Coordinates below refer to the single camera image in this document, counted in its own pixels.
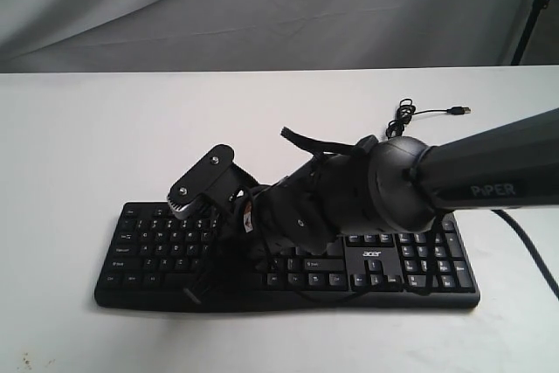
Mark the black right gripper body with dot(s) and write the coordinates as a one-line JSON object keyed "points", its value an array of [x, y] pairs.
{"points": [[271, 218]]}

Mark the dark grey piper robot arm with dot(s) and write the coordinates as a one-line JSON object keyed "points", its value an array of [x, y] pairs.
{"points": [[399, 185]]}

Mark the black acer keyboard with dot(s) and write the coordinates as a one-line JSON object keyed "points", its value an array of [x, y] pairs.
{"points": [[153, 256]]}

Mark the grey backdrop cloth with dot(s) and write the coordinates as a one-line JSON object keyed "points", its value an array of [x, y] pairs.
{"points": [[57, 36]]}

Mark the black tripod stand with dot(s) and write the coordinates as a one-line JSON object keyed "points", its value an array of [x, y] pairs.
{"points": [[536, 8]]}

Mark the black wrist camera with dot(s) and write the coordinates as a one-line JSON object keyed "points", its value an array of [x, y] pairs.
{"points": [[214, 180]]}

